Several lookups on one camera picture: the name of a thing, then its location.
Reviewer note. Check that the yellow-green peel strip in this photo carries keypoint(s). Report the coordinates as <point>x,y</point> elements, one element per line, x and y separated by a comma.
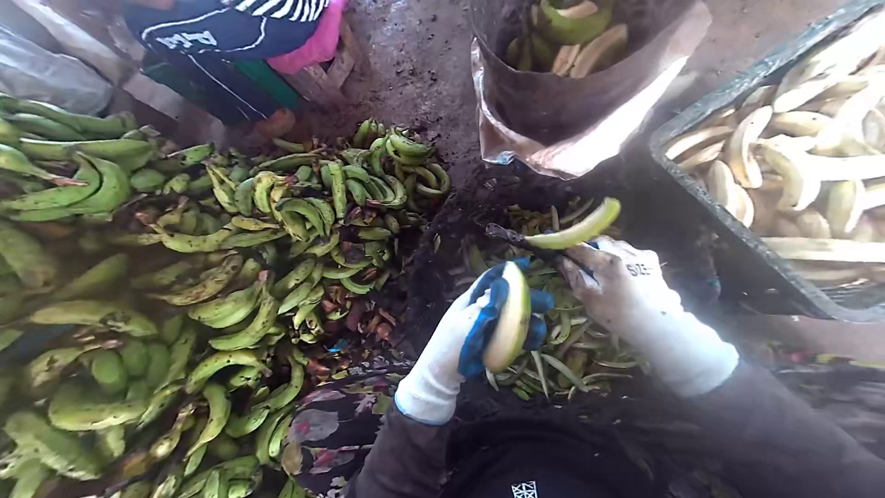
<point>579,232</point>

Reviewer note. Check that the black plastic crate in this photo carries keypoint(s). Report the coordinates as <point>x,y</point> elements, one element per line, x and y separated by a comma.
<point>733,266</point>

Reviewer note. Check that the person's left forearm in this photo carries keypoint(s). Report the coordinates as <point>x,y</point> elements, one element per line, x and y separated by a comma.
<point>408,453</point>

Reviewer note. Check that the wooden stool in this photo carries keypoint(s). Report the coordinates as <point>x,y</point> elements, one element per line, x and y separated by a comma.
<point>328,76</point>

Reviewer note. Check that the person's body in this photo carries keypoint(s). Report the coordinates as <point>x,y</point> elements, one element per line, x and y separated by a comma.
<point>553,449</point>

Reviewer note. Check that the grey plastic sheet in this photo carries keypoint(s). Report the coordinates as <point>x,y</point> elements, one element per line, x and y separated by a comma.
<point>52,72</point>

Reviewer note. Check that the person's right hand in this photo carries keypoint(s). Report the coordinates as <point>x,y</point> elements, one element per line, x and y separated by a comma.
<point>650,311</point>

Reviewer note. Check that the person's right forearm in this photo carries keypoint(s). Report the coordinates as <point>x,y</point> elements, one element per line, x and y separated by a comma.
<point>781,436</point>

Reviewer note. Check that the half-peeled pale plantain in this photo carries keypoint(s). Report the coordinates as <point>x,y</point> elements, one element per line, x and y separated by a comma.
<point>509,321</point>

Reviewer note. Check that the pile of peeled plantains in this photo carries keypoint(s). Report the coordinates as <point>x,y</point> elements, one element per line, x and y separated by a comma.
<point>792,166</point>

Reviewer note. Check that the heap of plantains and peels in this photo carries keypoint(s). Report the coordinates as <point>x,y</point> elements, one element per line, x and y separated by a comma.
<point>598,52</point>

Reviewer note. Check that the person's left hand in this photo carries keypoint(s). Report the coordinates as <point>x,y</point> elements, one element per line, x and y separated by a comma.
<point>440,363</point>

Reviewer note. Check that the brown woven sack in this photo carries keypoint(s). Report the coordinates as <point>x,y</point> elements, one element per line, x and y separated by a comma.
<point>553,114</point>

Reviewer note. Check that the person's right fingers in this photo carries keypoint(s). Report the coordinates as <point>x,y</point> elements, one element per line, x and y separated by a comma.
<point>619,247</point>

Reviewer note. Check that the pile of green plantains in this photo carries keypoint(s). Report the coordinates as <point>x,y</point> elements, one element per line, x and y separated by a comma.
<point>235,308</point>

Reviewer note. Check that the heap of plantain peels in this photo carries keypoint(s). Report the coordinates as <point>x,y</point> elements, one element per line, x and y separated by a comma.
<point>567,339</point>

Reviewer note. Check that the dark knife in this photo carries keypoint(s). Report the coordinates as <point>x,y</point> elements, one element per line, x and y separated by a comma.
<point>506,234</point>

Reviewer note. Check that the person's right thumb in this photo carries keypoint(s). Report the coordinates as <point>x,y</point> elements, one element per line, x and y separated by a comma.
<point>581,273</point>

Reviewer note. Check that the person's legs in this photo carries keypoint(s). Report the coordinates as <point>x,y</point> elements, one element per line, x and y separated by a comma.
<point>339,429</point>

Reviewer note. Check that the person's left fingers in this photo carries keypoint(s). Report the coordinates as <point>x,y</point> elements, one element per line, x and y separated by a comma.
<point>541,301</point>

